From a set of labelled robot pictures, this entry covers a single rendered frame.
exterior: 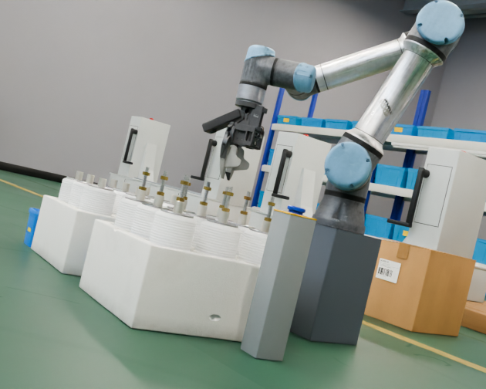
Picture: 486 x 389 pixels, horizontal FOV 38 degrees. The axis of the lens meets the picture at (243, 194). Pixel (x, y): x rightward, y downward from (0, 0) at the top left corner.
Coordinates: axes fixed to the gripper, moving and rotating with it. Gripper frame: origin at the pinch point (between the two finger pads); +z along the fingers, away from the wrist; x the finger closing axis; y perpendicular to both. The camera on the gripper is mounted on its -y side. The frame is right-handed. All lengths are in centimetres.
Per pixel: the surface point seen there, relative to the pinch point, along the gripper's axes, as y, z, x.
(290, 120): -233, -100, 634
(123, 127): -403, -42, 543
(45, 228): -58, 29, 6
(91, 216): -33.5, 20.2, -7.0
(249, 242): 19.4, 14.9, -18.3
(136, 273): 5.2, 26.1, -41.3
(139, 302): 9, 31, -43
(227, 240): 17.3, 15.2, -26.4
